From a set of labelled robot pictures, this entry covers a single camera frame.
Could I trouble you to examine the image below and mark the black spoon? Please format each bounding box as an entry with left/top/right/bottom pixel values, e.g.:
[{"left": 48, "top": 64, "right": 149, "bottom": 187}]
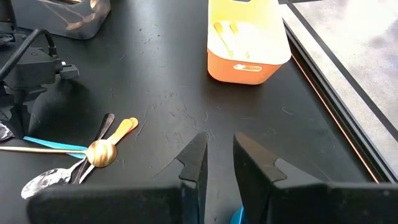
[{"left": 70, "top": 113, "right": 116, "bottom": 185}]

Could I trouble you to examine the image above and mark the yellow plastic bin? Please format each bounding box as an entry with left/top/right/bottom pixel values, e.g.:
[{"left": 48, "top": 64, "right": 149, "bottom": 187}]
[{"left": 206, "top": 0, "right": 292, "bottom": 86}]

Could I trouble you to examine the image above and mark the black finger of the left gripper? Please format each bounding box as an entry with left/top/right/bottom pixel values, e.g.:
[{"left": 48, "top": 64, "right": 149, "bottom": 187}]
[{"left": 12, "top": 93, "right": 32, "bottom": 139}]

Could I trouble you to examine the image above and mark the left arm's black cable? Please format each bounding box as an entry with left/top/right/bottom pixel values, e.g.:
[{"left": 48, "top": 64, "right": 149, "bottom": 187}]
[{"left": 0, "top": 28, "right": 59, "bottom": 82}]

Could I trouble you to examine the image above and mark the black table frame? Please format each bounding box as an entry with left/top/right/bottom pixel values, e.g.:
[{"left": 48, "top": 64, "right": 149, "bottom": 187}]
[{"left": 278, "top": 0, "right": 398, "bottom": 184}]

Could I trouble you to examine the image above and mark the blue-handled silver utensil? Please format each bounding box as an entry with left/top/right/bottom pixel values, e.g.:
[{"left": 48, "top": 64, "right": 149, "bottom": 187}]
[{"left": 0, "top": 122, "right": 88, "bottom": 159}]

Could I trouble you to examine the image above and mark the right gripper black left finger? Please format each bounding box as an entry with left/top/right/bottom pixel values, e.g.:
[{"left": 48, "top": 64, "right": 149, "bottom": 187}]
[{"left": 26, "top": 133, "right": 208, "bottom": 224}]

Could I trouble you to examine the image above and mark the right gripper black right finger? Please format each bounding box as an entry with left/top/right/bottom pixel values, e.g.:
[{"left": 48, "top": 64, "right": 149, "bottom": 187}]
[{"left": 233, "top": 133, "right": 398, "bottom": 224}]

